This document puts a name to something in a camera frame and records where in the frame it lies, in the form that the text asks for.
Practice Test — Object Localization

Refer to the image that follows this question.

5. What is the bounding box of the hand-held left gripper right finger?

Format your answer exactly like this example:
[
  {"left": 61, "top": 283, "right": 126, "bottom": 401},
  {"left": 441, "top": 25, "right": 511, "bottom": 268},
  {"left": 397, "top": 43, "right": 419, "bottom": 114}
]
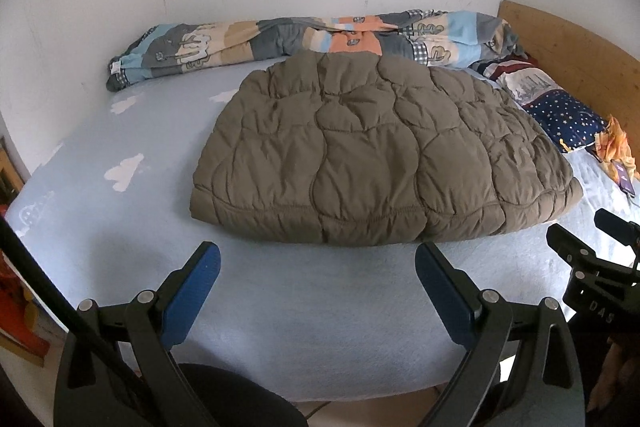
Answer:
[{"left": 415, "top": 241, "right": 586, "bottom": 427}]

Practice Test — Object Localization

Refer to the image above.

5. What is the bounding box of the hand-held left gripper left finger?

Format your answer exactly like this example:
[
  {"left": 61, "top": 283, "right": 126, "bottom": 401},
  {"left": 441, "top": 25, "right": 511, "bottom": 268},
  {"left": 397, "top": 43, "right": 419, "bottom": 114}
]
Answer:
[{"left": 54, "top": 241, "right": 222, "bottom": 427}]

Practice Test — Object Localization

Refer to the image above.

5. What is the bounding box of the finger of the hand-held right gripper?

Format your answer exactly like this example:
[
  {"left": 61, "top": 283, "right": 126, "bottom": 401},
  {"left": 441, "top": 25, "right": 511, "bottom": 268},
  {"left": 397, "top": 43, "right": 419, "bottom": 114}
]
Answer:
[
  {"left": 594, "top": 208, "right": 640, "bottom": 253},
  {"left": 546, "top": 223, "right": 608, "bottom": 280}
]

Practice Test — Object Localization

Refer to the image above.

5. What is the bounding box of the olive quilted jacket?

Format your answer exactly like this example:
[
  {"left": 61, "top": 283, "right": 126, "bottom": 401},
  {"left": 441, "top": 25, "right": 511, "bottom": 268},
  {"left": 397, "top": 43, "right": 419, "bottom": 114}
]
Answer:
[{"left": 189, "top": 51, "right": 584, "bottom": 247}]

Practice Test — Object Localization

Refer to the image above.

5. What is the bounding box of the person's right hand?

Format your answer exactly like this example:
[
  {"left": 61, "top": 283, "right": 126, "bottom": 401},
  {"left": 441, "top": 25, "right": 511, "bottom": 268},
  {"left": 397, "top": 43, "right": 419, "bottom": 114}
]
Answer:
[{"left": 590, "top": 329, "right": 640, "bottom": 408}]

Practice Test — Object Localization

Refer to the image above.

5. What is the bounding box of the purple phone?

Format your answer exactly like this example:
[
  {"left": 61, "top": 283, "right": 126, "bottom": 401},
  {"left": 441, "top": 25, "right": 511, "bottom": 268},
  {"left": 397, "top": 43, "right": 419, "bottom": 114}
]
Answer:
[{"left": 612, "top": 159, "right": 638, "bottom": 198}]

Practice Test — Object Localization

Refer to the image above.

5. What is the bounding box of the orange crumpled cloth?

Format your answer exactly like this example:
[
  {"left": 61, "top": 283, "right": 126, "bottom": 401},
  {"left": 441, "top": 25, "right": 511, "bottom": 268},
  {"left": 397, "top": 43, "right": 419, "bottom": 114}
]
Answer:
[{"left": 592, "top": 116, "right": 640, "bottom": 180}]

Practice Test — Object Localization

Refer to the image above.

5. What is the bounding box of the light blue cloud bedsheet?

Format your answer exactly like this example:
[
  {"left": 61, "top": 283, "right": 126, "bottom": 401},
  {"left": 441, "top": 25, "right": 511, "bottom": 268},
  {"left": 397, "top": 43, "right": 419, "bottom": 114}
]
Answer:
[{"left": 2, "top": 52, "right": 640, "bottom": 403}]

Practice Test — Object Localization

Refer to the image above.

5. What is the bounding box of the star and stripe pillow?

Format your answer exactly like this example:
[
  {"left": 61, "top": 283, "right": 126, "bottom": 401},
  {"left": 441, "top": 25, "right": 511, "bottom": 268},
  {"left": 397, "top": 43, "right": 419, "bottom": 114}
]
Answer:
[{"left": 470, "top": 57, "right": 611, "bottom": 152}]

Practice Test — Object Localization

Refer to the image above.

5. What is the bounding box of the wooden headboard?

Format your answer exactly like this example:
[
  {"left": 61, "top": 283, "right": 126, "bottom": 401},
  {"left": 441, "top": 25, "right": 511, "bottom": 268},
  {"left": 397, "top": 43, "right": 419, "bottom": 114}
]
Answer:
[{"left": 497, "top": 0, "right": 640, "bottom": 170}]

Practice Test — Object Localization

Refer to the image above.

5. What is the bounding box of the patchwork printed blanket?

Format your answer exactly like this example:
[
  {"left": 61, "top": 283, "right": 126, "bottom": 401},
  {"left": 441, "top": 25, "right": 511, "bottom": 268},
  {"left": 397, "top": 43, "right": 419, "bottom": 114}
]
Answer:
[{"left": 105, "top": 9, "right": 526, "bottom": 92}]

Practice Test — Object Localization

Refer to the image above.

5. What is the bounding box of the black cable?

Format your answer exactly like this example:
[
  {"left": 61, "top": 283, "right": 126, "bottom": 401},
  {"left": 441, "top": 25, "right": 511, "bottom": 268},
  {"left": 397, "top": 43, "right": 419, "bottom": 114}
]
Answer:
[{"left": 0, "top": 219, "right": 166, "bottom": 427}]

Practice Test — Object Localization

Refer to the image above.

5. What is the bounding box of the wooden frame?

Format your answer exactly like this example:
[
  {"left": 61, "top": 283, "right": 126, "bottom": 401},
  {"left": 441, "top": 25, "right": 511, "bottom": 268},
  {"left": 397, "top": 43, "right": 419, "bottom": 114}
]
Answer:
[{"left": 0, "top": 136, "right": 28, "bottom": 208}]

